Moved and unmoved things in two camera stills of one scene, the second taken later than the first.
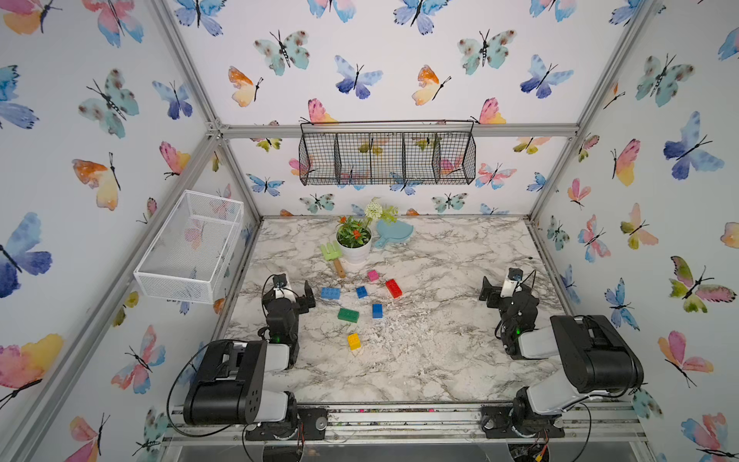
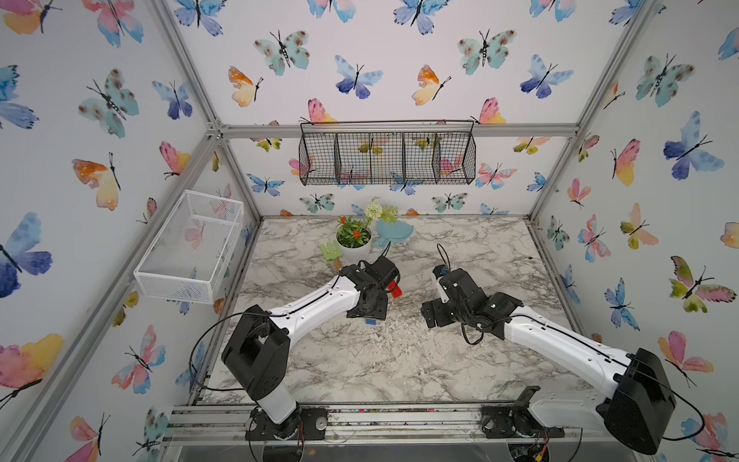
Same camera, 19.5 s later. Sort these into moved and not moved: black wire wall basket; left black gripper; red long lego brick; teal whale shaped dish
Moved: left black gripper
Not moved: black wire wall basket; red long lego brick; teal whale shaped dish
